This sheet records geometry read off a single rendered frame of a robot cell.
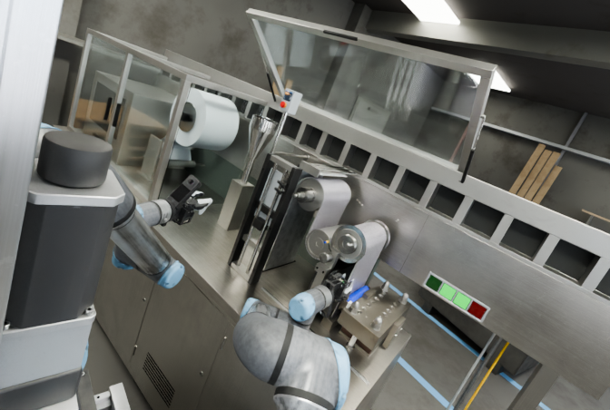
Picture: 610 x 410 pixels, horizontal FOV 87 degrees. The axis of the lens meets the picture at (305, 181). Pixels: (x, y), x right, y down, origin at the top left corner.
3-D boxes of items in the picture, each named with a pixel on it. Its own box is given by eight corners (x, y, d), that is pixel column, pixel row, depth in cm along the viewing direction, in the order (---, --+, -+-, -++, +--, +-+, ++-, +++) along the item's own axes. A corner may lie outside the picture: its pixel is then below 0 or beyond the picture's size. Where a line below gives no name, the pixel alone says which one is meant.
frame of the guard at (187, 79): (63, 128, 223) (84, 26, 207) (143, 138, 270) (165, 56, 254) (145, 209, 161) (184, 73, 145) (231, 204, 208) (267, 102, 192)
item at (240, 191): (210, 220, 176) (243, 122, 163) (230, 219, 187) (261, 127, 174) (226, 234, 168) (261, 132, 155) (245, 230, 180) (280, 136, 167)
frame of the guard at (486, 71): (236, 15, 148) (247, 6, 150) (274, 103, 192) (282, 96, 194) (492, 82, 89) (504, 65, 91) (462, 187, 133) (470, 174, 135)
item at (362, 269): (337, 301, 126) (356, 261, 122) (362, 286, 145) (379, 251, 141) (339, 302, 126) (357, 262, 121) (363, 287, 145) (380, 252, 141)
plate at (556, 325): (145, 109, 265) (155, 73, 259) (175, 115, 288) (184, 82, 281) (599, 404, 105) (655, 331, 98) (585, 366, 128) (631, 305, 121)
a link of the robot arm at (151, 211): (105, 229, 88) (113, 201, 86) (139, 220, 98) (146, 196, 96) (126, 242, 85) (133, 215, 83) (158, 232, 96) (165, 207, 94)
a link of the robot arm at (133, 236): (126, 157, 55) (194, 266, 94) (83, 132, 58) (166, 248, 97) (65, 205, 49) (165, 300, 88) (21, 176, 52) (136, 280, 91)
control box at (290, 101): (275, 107, 146) (283, 86, 144) (286, 111, 151) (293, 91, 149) (284, 112, 142) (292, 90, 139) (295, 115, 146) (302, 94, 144)
